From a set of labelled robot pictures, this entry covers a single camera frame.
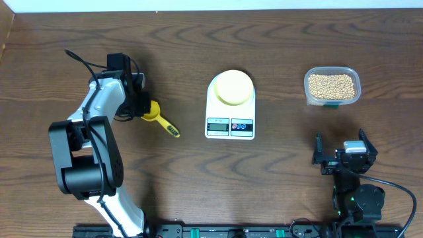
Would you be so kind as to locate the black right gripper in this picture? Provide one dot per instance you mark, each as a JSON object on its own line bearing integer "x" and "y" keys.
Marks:
{"x": 330, "y": 164}

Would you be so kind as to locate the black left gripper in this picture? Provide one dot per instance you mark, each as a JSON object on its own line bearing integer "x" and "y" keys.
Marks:
{"x": 145, "y": 106}

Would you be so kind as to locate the yellow plastic measuring scoop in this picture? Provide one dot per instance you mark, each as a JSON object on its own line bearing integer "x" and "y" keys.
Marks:
{"x": 155, "y": 116}

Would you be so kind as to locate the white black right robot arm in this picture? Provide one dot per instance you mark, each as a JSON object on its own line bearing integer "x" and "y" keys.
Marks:
{"x": 359, "y": 205}

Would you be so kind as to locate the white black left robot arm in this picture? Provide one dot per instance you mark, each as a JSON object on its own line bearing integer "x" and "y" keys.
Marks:
{"x": 86, "y": 157}

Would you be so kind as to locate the white digital kitchen scale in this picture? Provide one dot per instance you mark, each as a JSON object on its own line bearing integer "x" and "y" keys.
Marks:
{"x": 229, "y": 122}

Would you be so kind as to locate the yellow plastic bowl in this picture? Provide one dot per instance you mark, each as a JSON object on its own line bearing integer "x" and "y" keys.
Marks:
{"x": 233, "y": 87}

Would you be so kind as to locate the clear plastic soybean container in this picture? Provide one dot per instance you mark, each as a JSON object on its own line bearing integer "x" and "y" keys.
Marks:
{"x": 332, "y": 86}

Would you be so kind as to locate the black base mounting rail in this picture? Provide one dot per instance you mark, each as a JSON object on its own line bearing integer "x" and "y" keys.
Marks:
{"x": 285, "y": 231}

